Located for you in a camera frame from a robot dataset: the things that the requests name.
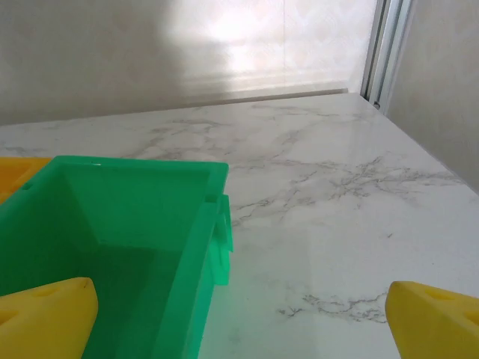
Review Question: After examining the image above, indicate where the orange plastic bin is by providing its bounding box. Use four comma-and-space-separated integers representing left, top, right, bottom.
0, 156, 53, 206

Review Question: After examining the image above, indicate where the aluminium frame post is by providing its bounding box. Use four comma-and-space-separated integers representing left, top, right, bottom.
361, 0, 412, 111

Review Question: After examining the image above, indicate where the empty green plastic bin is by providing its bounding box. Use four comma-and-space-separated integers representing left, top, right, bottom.
0, 155, 235, 359

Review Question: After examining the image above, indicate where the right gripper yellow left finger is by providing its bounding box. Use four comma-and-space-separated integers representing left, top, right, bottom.
0, 276, 100, 359

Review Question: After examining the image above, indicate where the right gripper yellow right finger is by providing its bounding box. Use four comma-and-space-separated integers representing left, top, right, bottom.
385, 280, 479, 359

